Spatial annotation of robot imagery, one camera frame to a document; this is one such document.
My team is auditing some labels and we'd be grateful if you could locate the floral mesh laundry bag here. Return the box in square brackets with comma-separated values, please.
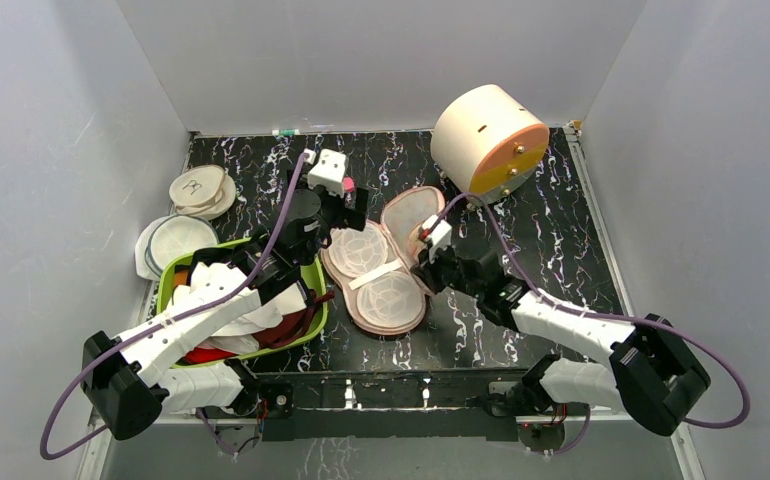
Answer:
[320, 186, 445, 337]

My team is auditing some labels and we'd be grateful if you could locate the white bra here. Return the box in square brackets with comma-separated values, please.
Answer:
[166, 262, 310, 355]

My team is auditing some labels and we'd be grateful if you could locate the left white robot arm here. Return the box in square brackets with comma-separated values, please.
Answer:
[80, 186, 369, 440]

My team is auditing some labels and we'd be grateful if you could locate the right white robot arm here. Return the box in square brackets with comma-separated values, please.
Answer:
[411, 246, 711, 436]

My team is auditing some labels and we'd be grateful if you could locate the dark red bra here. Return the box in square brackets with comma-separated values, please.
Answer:
[179, 290, 335, 365]

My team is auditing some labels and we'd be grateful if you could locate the white round mesh bag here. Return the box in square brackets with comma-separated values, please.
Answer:
[134, 215, 219, 281]

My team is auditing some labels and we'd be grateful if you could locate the small pink block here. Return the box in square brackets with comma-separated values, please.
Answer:
[342, 177, 356, 193]

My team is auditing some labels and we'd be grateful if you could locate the small green white marker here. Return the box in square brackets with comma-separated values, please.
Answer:
[271, 129, 301, 137]

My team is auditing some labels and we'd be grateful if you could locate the cream cylindrical drum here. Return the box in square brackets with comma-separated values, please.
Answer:
[430, 84, 550, 204]

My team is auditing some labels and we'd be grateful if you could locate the green plastic basket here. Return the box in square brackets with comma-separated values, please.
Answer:
[153, 238, 329, 368]

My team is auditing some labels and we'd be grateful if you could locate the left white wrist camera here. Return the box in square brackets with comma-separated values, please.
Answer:
[301, 149, 347, 198]

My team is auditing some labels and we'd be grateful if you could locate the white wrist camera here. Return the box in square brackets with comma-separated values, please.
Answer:
[301, 149, 347, 198]
[418, 215, 452, 263]

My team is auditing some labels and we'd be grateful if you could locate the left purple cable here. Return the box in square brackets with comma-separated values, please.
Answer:
[39, 150, 313, 462]

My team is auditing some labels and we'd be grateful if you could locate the purple cable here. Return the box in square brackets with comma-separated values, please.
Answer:
[434, 192, 752, 457]
[39, 150, 313, 462]

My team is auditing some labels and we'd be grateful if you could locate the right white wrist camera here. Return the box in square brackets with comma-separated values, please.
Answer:
[418, 215, 452, 263]

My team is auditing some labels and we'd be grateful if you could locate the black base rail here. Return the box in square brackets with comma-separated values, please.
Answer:
[186, 370, 578, 444]

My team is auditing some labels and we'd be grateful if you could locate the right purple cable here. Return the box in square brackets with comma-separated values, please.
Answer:
[434, 192, 752, 457]

